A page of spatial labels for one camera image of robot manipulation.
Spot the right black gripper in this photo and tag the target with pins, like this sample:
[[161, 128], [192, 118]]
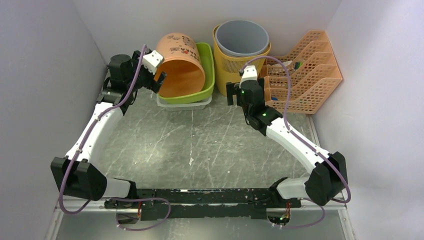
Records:
[[233, 89]]

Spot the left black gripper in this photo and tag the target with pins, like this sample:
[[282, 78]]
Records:
[[154, 86]]

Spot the large orange plastic bucket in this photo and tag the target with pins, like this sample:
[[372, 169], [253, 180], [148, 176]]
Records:
[[182, 65]]

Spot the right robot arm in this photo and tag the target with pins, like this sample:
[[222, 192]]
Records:
[[327, 180]]

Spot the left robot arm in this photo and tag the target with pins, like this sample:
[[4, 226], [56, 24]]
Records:
[[75, 174]]

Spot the yellow slatted waste basket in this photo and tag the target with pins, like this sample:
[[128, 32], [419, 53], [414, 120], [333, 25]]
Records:
[[227, 67]]

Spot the white perforated tray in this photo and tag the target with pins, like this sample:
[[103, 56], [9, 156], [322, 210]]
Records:
[[199, 105]]

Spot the green plastic basin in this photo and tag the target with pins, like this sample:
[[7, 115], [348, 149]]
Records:
[[207, 63]]

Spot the grey plastic bucket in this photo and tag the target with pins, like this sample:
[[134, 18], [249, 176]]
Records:
[[241, 38]]

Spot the orange plastic file organizer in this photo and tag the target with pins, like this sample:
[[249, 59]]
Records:
[[304, 78]]

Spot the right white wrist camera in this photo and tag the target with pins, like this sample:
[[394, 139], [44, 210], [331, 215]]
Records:
[[249, 73]]

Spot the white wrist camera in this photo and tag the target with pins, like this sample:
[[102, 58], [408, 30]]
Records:
[[249, 73], [151, 61]]

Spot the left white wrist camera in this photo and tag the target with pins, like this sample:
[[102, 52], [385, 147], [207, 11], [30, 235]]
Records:
[[151, 61]]

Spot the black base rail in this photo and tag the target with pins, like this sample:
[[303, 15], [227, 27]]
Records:
[[204, 203]]

